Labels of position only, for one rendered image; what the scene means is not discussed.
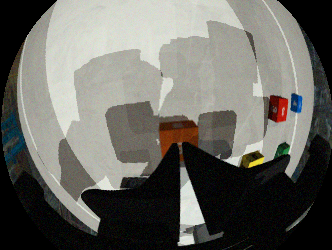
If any yellow block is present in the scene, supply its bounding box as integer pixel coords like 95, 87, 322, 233
239, 150, 264, 169

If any orange-brown block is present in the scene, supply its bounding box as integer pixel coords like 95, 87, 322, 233
159, 121, 198, 161

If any blue block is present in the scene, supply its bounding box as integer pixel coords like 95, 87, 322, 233
291, 93, 303, 113

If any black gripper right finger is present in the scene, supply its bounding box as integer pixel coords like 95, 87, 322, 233
182, 141, 291, 235

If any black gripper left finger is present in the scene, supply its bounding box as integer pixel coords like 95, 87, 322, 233
81, 142, 181, 243

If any green digit block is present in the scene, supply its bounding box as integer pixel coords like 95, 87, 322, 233
274, 142, 290, 160

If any red block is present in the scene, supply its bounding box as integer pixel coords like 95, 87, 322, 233
268, 96, 288, 124

